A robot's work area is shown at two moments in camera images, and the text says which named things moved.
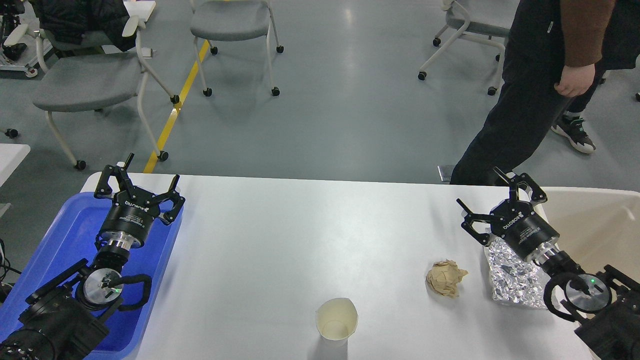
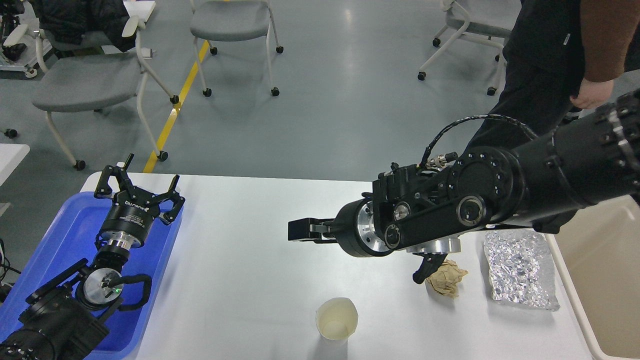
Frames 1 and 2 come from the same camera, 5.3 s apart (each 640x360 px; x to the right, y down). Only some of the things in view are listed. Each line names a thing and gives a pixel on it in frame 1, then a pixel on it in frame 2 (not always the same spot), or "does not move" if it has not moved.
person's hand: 575,80 -> 591,94
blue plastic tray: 68,239 does not move
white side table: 11,155 does not move
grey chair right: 458,17 does not move
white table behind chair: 142,8 does not move
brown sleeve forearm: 585,23 -> 608,27
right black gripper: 523,227 -> 354,229
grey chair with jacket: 96,74 does not move
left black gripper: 130,220 does not move
